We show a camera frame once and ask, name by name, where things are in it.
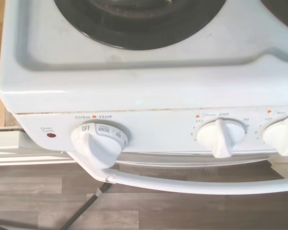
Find white electric stove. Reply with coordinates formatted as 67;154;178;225
0;0;288;166

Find white oven temperature knob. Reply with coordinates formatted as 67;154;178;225
70;122;132;168

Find black coil burner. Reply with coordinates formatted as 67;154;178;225
54;0;226;51
260;0;288;16

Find white oven door handle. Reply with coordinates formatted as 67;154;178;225
69;149;288;195

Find white burner knob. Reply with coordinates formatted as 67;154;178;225
196;119;247;159
262;117;288;157

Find black cable with tape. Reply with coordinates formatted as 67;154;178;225
61;181;112;230

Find white oven door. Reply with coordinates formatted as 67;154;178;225
115;152;288;179

